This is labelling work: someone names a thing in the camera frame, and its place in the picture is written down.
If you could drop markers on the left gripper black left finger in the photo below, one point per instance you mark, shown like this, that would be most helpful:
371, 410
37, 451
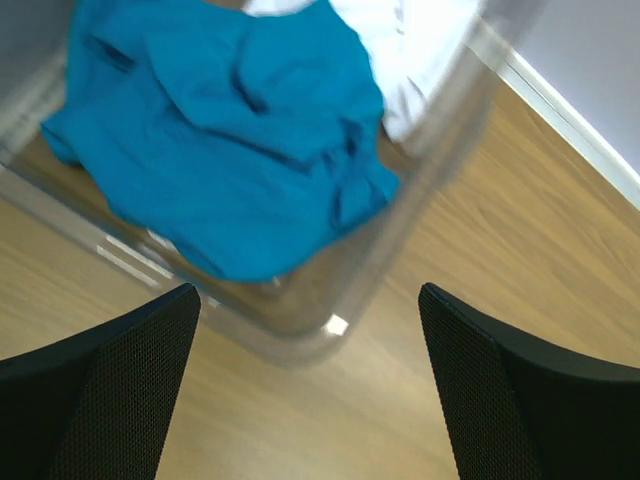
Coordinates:
98, 404

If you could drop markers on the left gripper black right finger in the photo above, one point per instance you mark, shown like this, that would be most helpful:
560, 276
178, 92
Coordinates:
519, 407

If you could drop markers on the blue t shirt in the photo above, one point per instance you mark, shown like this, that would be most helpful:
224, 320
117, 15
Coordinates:
250, 143

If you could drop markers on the clear plastic bin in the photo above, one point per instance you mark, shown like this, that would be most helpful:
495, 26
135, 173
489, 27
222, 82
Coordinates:
292, 319

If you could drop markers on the white t shirt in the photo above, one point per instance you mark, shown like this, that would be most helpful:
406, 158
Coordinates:
412, 48

